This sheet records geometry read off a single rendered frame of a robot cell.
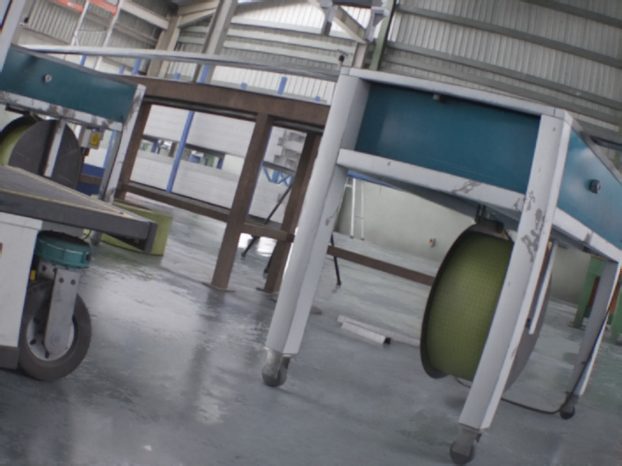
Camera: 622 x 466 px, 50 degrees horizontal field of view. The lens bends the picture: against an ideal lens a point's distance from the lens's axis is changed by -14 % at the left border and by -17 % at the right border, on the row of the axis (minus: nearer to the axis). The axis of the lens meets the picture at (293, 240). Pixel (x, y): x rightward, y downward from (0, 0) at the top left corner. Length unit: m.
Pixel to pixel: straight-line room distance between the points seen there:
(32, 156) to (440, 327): 1.96
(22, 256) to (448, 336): 1.16
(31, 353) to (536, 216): 0.95
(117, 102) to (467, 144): 1.97
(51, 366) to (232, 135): 5.18
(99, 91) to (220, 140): 3.33
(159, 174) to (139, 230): 5.46
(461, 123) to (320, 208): 0.36
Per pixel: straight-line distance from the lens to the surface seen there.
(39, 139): 3.22
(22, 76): 2.88
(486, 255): 1.92
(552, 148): 1.42
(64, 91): 3.02
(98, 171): 4.02
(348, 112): 1.66
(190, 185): 6.45
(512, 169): 1.50
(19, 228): 1.08
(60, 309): 1.23
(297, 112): 2.97
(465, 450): 1.46
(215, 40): 11.39
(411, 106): 1.64
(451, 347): 1.92
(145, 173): 6.74
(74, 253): 1.21
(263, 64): 2.05
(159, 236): 3.58
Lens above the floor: 0.41
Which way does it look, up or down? 3 degrees down
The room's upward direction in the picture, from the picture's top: 15 degrees clockwise
